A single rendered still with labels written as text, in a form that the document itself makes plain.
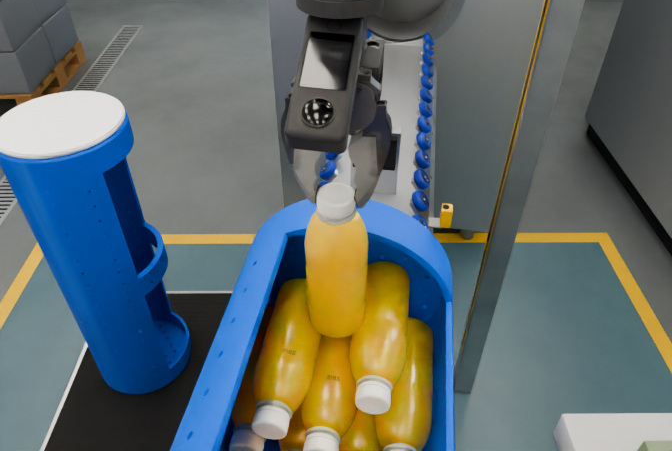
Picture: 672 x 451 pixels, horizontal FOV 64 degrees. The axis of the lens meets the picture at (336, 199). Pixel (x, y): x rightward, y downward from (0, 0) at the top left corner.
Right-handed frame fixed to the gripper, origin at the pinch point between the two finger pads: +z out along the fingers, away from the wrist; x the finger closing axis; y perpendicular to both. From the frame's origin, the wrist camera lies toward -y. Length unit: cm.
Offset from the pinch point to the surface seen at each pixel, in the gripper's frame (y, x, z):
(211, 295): 80, 58, 116
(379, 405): -9.3, -6.3, 20.9
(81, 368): 45, 89, 116
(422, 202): 43, -11, 34
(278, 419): -13.1, 4.1, 19.8
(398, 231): 6.7, -6.5, 9.4
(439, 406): -5.7, -13.3, 25.3
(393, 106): 89, -2, 38
